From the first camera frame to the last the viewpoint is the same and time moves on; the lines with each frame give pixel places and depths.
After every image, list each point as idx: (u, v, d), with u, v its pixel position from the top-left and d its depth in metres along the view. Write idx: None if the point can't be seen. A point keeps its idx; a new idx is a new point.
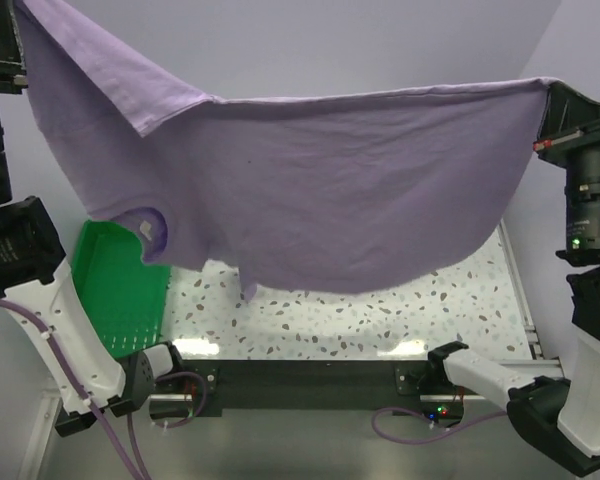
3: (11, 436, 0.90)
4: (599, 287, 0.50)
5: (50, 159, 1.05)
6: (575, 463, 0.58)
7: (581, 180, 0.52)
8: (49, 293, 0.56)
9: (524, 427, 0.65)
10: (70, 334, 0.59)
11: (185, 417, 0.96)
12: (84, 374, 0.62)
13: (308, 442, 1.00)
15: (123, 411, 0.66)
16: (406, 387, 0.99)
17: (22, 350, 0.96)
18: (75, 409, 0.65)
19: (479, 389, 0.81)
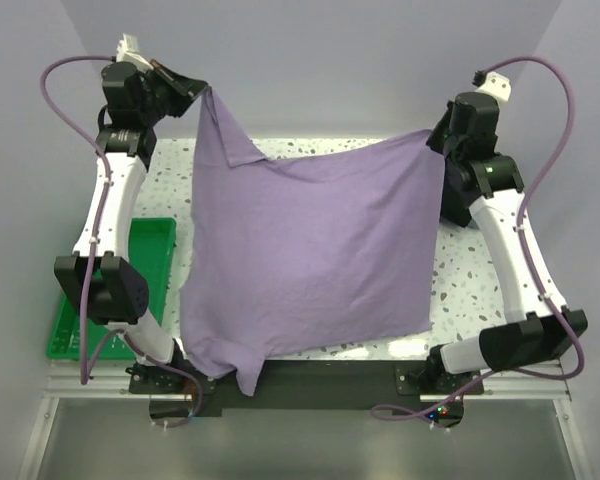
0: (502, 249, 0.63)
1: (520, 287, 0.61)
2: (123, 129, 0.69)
3: (12, 435, 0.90)
4: (462, 167, 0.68)
5: (54, 159, 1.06)
6: (514, 329, 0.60)
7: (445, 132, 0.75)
8: (125, 162, 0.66)
9: (489, 349, 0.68)
10: (124, 190, 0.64)
11: (184, 417, 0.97)
12: (104, 225, 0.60)
13: (307, 443, 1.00)
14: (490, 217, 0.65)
15: (110, 276, 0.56)
16: (406, 386, 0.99)
17: (24, 347, 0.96)
18: (78, 251, 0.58)
19: (471, 364, 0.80)
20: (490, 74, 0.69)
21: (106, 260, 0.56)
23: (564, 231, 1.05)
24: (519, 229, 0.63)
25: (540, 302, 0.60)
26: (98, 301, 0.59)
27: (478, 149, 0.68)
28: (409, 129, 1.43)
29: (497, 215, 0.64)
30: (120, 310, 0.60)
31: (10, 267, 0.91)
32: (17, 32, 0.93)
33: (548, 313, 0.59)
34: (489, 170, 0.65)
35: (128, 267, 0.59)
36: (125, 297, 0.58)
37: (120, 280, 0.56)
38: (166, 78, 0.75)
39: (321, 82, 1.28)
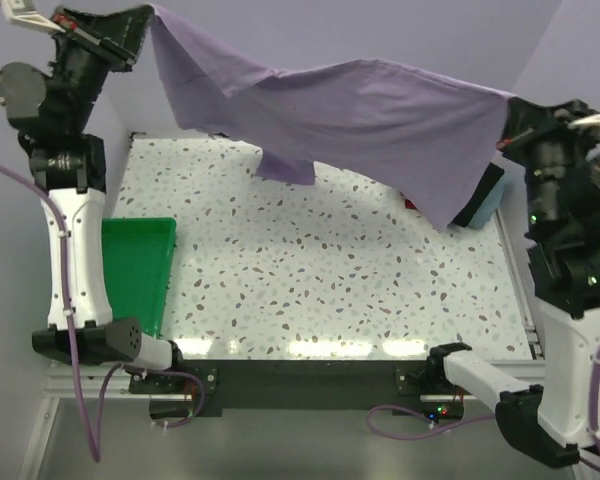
0: (565, 373, 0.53)
1: (575, 426, 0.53)
2: (59, 153, 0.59)
3: (13, 433, 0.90)
4: (552, 256, 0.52)
5: None
6: (551, 454, 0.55)
7: (536, 167, 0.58)
8: (78, 200, 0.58)
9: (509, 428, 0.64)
10: (85, 242, 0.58)
11: (185, 417, 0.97)
12: (74, 289, 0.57)
13: (308, 443, 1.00)
14: (568, 334, 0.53)
15: (97, 345, 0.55)
16: (406, 387, 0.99)
17: (25, 346, 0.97)
18: (54, 323, 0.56)
19: (477, 393, 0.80)
20: None
21: (88, 332, 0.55)
23: None
24: (598, 364, 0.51)
25: (590, 436, 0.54)
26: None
27: (588, 235, 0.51)
28: None
29: (577, 339, 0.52)
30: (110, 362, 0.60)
31: (11, 264, 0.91)
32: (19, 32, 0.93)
33: (588, 442, 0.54)
34: (592, 279, 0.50)
35: (112, 325, 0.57)
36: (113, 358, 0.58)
37: (108, 347, 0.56)
38: (91, 44, 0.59)
39: None
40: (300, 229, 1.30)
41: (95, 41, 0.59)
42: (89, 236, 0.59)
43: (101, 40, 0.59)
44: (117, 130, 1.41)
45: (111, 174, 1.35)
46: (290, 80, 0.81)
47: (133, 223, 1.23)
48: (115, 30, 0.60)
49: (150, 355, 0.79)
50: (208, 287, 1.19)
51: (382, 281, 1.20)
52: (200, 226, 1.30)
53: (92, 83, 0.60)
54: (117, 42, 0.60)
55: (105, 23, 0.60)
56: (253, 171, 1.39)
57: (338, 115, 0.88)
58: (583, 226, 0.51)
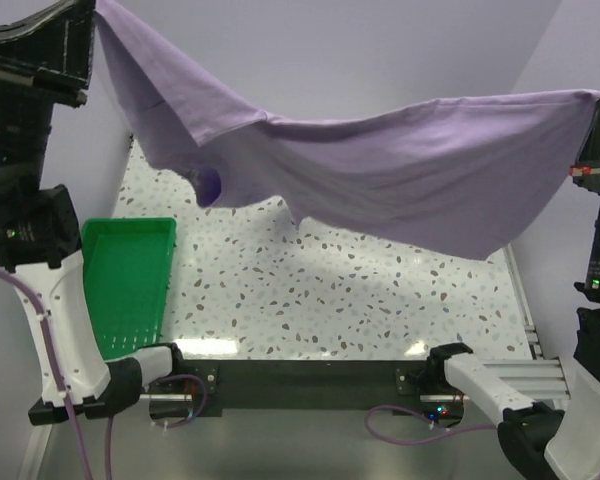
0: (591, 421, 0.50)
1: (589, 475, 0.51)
2: (17, 222, 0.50)
3: (13, 433, 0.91)
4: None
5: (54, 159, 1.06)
6: None
7: None
8: (53, 277, 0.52)
9: (515, 454, 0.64)
10: (69, 322, 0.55)
11: (185, 417, 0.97)
12: (67, 368, 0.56)
13: (307, 442, 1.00)
14: None
15: (97, 413, 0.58)
16: (406, 387, 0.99)
17: (25, 348, 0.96)
18: (49, 400, 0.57)
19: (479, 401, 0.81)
20: None
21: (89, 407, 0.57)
23: (562, 231, 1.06)
24: None
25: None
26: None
27: None
28: None
29: None
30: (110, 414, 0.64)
31: None
32: None
33: None
34: None
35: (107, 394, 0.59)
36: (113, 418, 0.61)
37: (105, 411, 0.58)
38: (24, 87, 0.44)
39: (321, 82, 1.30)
40: (300, 228, 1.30)
41: (28, 79, 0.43)
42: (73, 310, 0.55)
43: (36, 74, 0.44)
44: (117, 129, 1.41)
45: (110, 174, 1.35)
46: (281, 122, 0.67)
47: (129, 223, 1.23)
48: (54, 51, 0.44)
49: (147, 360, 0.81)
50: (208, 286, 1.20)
51: (382, 281, 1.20)
52: (199, 227, 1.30)
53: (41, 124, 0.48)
54: (56, 69, 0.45)
55: (33, 39, 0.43)
56: None
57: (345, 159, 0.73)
58: None
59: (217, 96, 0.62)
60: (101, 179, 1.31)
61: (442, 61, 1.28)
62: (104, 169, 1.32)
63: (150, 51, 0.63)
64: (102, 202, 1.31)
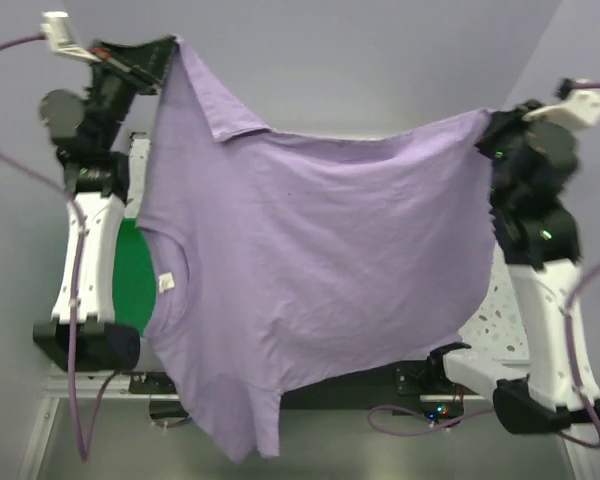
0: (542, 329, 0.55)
1: (562, 386, 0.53)
2: (93, 166, 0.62)
3: (12, 435, 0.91)
4: (509, 220, 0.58)
5: (52, 161, 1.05)
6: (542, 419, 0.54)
7: (501, 149, 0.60)
8: (100, 203, 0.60)
9: (512, 417, 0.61)
10: (102, 238, 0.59)
11: (185, 417, 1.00)
12: (84, 283, 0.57)
13: (308, 443, 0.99)
14: (535, 289, 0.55)
15: (94, 339, 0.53)
16: (407, 387, 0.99)
17: (25, 348, 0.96)
18: (57, 315, 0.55)
19: (477, 385, 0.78)
20: (582, 91, 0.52)
21: (89, 328, 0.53)
23: None
24: (568, 312, 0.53)
25: (579, 396, 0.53)
26: (84, 366, 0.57)
27: (540, 201, 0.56)
28: (408, 129, 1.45)
29: (545, 291, 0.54)
30: (102, 364, 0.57)
31: (8, 268, 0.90)
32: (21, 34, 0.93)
33: (578, 406, 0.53)
34: (546, 234, 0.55)
35: (112, 323, 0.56)
36: (108, 356, 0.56)
37: (106, 343, 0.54)
38: (122, 72, 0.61)
39: (321, 82, 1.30)
40: None
41: (127, 69, 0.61)
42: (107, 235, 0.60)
43: (131, 69, 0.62)
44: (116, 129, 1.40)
45: None
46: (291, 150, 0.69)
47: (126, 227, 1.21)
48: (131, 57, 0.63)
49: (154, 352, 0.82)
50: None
51: None
52: None
53: (122, 102, 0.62)
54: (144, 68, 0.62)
55: (135, 52, 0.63)
56: None
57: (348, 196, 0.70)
58: (531, 189, 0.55)
59: (237, 105, 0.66)
60: None
61: (445, 61, 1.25)
62: None
63: (204, 85, 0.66)
64: None
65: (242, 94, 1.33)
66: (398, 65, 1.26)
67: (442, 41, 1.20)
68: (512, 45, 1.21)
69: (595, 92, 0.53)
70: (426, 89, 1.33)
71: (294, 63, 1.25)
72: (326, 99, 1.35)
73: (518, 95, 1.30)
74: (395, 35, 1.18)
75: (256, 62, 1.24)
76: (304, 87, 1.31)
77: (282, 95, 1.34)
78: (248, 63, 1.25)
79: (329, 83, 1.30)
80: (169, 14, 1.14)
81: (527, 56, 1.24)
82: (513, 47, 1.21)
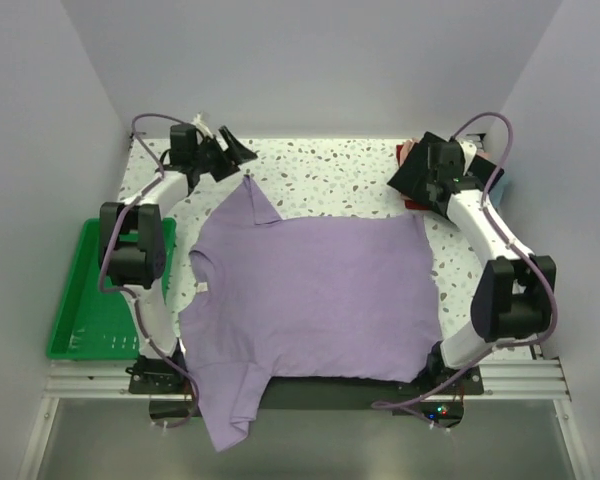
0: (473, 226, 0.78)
1: (495, 247, 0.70)
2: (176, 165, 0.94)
3: (11, 436, 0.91)
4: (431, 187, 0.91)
5: (50, 162, 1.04)
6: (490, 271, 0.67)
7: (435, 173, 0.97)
8: (176, 173, 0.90)
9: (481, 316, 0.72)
10: (166, 183, 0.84)
11: (186, 416, 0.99)
12: (151, 194, 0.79)
13: (307, 444, 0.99)
14: (462, 205, 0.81)
15: (146, 220, 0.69)
16: (407, 387, 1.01)
17: (26, 348, 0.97)
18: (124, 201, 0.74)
19: (467, 341, 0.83)
20: (466, 143, 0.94)
21: (144, 207, 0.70)
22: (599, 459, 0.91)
23: (563, 231, 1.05)
24: (485, 206, 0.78)
25: (516, 254, 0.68)
26: (121, 252, 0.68)
27: (448, 172, 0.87)
28: (406, 129, 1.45)
29: (466, 201, 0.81)
30: (138, 257, 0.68)
31: (8, 269, 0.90)
32: (20, 36, 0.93)
33: (516, 257, 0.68)
34: (456, 180, 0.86)
35: (159, 223, 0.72)
36: (149, 233, 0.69)
37: (152, 226, 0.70)
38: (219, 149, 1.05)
39: (319, 83, 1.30)
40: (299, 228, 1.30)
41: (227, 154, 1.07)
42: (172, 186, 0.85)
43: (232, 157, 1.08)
44: (116, 130, 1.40)
45: (110, 175, 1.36)
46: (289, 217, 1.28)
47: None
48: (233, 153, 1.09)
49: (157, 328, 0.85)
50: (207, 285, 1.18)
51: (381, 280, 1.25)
52: (200, 227, 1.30)
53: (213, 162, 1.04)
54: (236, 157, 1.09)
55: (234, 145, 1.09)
56: (252, 171, 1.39)
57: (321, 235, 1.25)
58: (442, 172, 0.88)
59: None
60: (102, 180, 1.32)
61: (445, 62, 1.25)
62: (105, 170, 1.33)
63: None
64: (103, 202, 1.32)
65: (241, 95, 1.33)
66: (397, 67, 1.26)
67: (442, 42, 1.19)
68: (512, 46, 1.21)
69: (470, 145, 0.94)
70: (426, 90, 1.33)
71: (292, 64, 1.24)
72: (325, 101, 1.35)
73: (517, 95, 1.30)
74: (395, 36, 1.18)
75: (255, 63, 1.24)
76: (303, 88, 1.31)
77: (281, 96, 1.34)
78: (247, 65, 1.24)
79: (328, 84, 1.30)
80: (167, 16, 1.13)
81: (526, 57, 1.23)
82: (513, 48, 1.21)
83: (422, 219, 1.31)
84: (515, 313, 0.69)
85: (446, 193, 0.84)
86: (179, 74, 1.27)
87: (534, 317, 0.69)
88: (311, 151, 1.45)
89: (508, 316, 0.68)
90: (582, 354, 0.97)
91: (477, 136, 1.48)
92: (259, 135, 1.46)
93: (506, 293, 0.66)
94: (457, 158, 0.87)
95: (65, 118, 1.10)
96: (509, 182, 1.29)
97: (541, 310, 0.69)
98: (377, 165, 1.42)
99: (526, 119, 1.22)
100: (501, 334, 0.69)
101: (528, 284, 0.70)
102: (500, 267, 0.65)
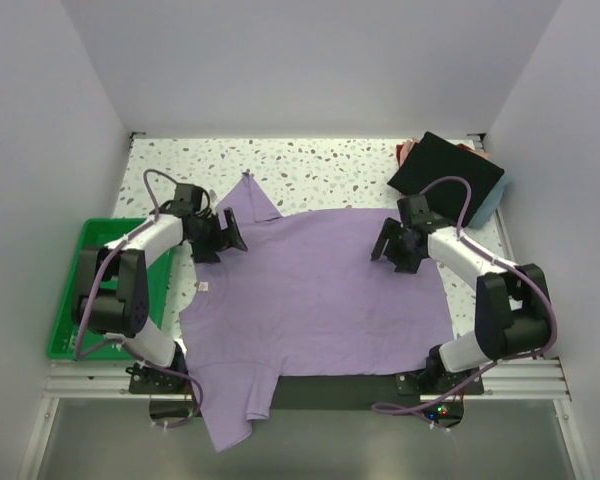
0: (455, 256, 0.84)
1: (481, 267, 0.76)
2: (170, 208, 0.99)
3: (11, 437, 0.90)
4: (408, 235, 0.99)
5: (50, 162, 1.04)
6: (480, 290, 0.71)
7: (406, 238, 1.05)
8: (172, 220, 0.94)
9: (490, 343, 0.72)
10: (158, 227, 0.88)
11: (186, 417, 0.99)
12: (138, 239, 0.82)
13: (308, 444, 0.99)
14: (437, 243, 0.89)
15: (125, 267, 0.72)
16: (407, 387, 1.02)
17: (26, 348, 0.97)
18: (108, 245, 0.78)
19: (467, 357, 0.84)
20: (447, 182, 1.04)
21: (126, 254, 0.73)
22: None
23: (563, 231, 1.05)
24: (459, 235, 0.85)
25: (505, 270, 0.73)
26: (101, 301, 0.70)
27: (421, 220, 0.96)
28: (406, 127, 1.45)
29: (444, 235, 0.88)
30: (117, 308, 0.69)
31: (8, 271, 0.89)
32: (19, 34, 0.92)
33: (503, 269, 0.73)
34: (429, 222, 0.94)
35: (142, 268, 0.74)
36: (128, 278, 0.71)
37: (133, 272, 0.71)
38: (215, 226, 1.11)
39: (319, 82, 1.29)
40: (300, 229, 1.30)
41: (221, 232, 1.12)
42: (163, 230, 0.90)
43: (224, 237, 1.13)
44: (116, 130, 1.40)
45: (110, 175, 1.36)
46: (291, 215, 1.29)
47: (121, 226, 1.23)
48: (231, 236, 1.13)
49: (154, 350, 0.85)
50: (208, 284, 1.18)
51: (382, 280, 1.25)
52: None
53: (206, 236, 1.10)
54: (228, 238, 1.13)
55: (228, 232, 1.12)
56: (252, 171, 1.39)
57: (323, 234, 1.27)
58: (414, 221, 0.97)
59: None
60: (102, 180, 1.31)
61: (445, 62, 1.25)
62: (105, 169, 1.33)
63: None
64: (102, 203, 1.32)
65: (240, 95, 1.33)
66: (397, 66, 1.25)
67: (441, 44, 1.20)
68: (511, 46, 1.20)
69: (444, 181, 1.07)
70: (425, 90, 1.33)
71: (292, 64, 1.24)
72: (325, 101, 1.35)
73: (517, 95, 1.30)
74: (396, 37, 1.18)
75: (255, 64, 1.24)
76: (303, 87, 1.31)
77: (281, 96, 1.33)
78: (247, 65, 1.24)
79: (328, 84, 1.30)
80: (167, 16, 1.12)
81: (526, 57, 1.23)
82: (513, 48, 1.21)
83: None
84: (520, 326, 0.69)
85: (423, 236, 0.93)
86: (179, 73, 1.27)
87: (539, 328, 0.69)
88: (311, 151, 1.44)
89: (514, 333, 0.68)
90: (584, 354, 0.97)
91: (477, 136, 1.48)
92: (258, 134, 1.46)
93: (505, 306, 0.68)
94: (425, 207, 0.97)
95: (64, 117, 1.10)
96: (510, 182, 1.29)
97: (544, 318, 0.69)
98: (377, 165, 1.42)
99: (527, 118, 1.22)
100: (510, 353, 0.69)
101: (525, 299, 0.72)
102: (491, 281, 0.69)
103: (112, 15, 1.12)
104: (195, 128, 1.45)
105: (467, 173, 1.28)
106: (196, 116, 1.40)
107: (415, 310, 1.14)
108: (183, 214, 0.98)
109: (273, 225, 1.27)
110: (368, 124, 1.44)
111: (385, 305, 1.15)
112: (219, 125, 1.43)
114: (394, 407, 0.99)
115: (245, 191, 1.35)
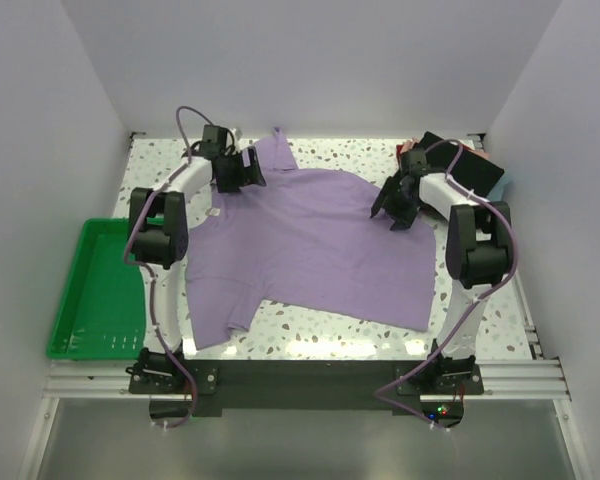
0: (439, 194, 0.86)
1: (455, 199, 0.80)
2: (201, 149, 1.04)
3: (11, 436, 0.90)
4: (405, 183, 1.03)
5: (49, 162, 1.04)
6: (451, 219, 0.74)
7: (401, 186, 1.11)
8: (206, 169, 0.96)
9: (456, 270, 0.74)
10: (193, 169, 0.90)
11: (185, 417, 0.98)
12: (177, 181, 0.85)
13: (308, 444, 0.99)
14: (425, 183, 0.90)
15: (169, 204, 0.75)
16: (407, 387, 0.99)
17: (26, 348, 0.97)
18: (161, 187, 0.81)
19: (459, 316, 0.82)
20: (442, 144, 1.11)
21: (171, 194, 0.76)
22: None
23: (564, 232, 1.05)
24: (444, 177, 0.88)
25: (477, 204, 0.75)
26: (149, 233, 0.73)
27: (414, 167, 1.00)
28: (406, 127, 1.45)
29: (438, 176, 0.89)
30: (163, 240, 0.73)
31: (7, 271, 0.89)
32: (19, 35, 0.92)
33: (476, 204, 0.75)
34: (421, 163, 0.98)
35: (184, 208, 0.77)
36: (173, 215, 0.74)
37: (176, 210, 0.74)
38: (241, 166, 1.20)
39: (319, 83, 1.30)
40: None
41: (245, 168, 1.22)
42: (196, 172, 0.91)
43: (248, 175, 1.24)
44: (116, 131, 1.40)
45: (110, 175, 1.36)
46: (290, 214, 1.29)
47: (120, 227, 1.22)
48: (253, 174, 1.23)
49: (169, 312, 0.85)
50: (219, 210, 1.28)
51: None
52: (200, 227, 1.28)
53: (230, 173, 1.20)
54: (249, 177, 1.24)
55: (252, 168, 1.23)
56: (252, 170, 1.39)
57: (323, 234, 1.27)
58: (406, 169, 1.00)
59: None
60: (102, 180, 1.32)
61: (445, 62, 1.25)
62: (105, 169, 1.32)
63: None
64: (103, 203, 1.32)
65: (241, 96, 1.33)
66: (397, 66, 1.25)
67: (441, 44, 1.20)
68: (512, 46, 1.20)
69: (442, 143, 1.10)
70: (425, 90, 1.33)
71: (293, 66, 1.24)
72: (325, 100, 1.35)
73: (516, 95, 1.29)
74: (396, 38, 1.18)
75: (255, 64, 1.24)
76: (303, 88, 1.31)
77: (281, 96, 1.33)
78: (247, 66, 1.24)
79: (329, 85, 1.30)
80: (167, 17, 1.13)
81: (526, 57, 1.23)
82: (513, 48, 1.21)
83: (421, 218, 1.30)
84: (483, 253, 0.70)
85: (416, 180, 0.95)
86: (179, 74, 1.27)
87: (500, 256, 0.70)
88: (311, 151, 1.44)
89: (475, 257, 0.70)
90: (584, 354, 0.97)
91: (477, 136, 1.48)
92: (258, 135, 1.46)
93: (470, 234, 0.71)
94: (423, 159, 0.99)
95: (64, 118, 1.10)
96: (509, 182, 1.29)
97: (504, 247, 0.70)
98: (377, 165, 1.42)
99: (527, 117, 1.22)
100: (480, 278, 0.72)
101: (491, 232, 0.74)
102: (463, 211, 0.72)
103: (112, 17, 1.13)
104: (195, 128, 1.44)
105: (467, 172, 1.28)
106: (196, 116, 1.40)
107: (415, 311, 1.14)
108: (211, 155, 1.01)
109: (273, 214, 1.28)
110: (368, 125, 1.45)
111: (383, 304, 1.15)
112: (219, 125, 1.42)
114: (395, 406, 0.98)
115: (272, 143, 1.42)
